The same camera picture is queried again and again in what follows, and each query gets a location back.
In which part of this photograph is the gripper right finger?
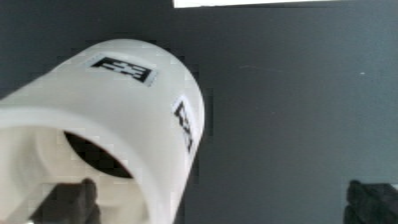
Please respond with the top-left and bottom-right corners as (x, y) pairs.
(344, 180), (398, 224)

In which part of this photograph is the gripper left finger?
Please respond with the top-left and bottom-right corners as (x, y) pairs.
(31, 178), (102, 224)

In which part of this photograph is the white lamp shade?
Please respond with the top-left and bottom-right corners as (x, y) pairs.
(0, 39), (205, 224)

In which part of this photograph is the white marker sheet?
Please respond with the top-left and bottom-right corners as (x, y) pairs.
(173, 0), (331, 8)

